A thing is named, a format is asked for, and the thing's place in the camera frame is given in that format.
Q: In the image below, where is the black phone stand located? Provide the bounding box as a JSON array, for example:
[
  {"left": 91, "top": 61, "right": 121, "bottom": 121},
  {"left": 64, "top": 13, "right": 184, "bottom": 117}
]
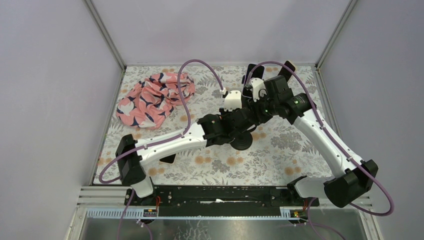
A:
[
  {"left": 241, "top": 74, "right": 252, "bottom": 99},
  {"left": 229, "top": 132, "right": 253, "bottom": 151}
]

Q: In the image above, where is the phone with purple case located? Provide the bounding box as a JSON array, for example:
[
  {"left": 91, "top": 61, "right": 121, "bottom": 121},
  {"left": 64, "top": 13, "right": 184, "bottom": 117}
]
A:
[{"left": 245, "top": 63, "right": 265, "bottom": 79}]

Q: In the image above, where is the phone with beige case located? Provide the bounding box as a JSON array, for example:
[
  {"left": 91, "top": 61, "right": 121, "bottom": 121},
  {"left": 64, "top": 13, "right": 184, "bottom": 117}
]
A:
[{"left": 278, "top": 60, "right": 297, "bottom": 82}]

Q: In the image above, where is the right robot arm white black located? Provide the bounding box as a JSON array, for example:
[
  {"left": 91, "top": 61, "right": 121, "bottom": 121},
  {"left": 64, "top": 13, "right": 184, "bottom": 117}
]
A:
[{"left": 246, "top": 75, "right": 378, "bottom": 208}]

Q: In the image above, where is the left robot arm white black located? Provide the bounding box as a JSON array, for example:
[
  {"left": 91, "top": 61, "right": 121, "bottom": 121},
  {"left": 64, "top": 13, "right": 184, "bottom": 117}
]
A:
[{"left": 117, "top": 107, "right": 259, "bottom": 206}]

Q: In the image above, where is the phone with cream case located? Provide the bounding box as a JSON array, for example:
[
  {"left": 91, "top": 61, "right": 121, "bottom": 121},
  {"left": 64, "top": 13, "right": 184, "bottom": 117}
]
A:
[{"left": 159, "top": 154, "right": 176, "bottom": 165}]

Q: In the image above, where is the floral patterned table mat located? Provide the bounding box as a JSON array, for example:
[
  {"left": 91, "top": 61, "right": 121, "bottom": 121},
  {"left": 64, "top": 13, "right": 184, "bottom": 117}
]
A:
[{"left": 93, "top": 64, "right": 331, "bottom": 186}]

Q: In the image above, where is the pink floral crumpled cloth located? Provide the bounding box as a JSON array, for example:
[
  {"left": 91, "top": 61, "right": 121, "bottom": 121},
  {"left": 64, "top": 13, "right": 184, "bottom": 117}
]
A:
[{"left": 115, "top": 72, "right": 182, "bottom": 130}]

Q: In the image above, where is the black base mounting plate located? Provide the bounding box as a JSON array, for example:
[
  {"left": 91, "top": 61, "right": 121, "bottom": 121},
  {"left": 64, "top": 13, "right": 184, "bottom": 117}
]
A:
[{"left": 124, "top": 185, "right": 320, "bottom": 217}]

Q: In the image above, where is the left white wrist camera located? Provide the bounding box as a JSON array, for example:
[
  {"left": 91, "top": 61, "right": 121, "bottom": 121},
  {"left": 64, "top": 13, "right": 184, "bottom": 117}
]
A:
[{"left": 223, "top": 90, "right": 243, "bottom": 112}]

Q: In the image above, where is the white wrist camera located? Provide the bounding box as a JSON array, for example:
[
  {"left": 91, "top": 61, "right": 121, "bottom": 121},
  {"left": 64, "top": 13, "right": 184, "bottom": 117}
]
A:
[
  {"left": 249, "top": 77, "right": 267, "bottom": 102},
  {"left": 223, "top": 90, "right": 243, "bottom": 112}
]

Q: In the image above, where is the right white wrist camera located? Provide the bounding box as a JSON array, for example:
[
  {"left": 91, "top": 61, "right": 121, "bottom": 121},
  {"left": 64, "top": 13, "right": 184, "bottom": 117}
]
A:
[{"left": 249, "top": 77, "right": 267, "bottom": 102}]

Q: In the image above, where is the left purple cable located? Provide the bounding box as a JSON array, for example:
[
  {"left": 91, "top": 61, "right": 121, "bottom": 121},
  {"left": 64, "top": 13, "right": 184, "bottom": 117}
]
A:
[{"left": 98, "top": 59, "right": 228, "bottom": 240}]

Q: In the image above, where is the aluminium frame rail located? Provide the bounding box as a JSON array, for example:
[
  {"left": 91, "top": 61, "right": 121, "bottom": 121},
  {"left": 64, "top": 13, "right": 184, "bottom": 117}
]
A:
[{"left": 77, "top": 185, "right": 374, "bottom": 220}]

